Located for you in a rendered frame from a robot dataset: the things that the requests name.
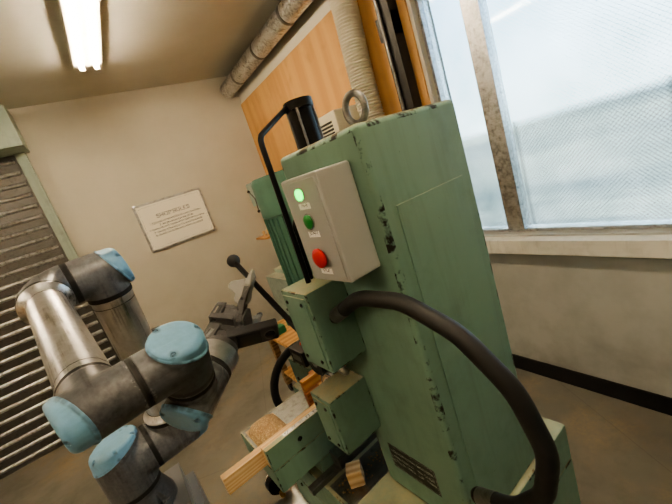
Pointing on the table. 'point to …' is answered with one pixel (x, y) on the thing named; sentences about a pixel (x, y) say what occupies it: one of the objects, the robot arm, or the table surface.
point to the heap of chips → (265, 428)
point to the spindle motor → (264, 193)
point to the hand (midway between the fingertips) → (259, 291)
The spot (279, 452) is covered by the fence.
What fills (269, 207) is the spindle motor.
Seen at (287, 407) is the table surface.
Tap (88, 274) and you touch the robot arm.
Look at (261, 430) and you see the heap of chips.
